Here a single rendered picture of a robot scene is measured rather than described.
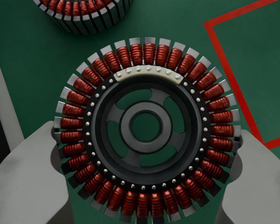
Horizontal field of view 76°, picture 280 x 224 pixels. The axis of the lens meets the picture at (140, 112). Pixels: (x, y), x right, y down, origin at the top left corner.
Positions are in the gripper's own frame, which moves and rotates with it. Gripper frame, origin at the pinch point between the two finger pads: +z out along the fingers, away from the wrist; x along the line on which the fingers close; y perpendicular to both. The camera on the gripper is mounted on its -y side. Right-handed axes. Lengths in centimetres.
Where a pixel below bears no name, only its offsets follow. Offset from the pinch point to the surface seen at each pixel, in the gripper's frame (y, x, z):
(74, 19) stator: -6.1, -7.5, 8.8
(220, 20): -6.4, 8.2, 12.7
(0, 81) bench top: 0.7, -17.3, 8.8
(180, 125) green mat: 4.1, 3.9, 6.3
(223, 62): -2.2, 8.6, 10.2
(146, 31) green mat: -5.0, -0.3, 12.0
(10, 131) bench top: 5.6, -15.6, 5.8
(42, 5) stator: -7.2, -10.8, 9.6
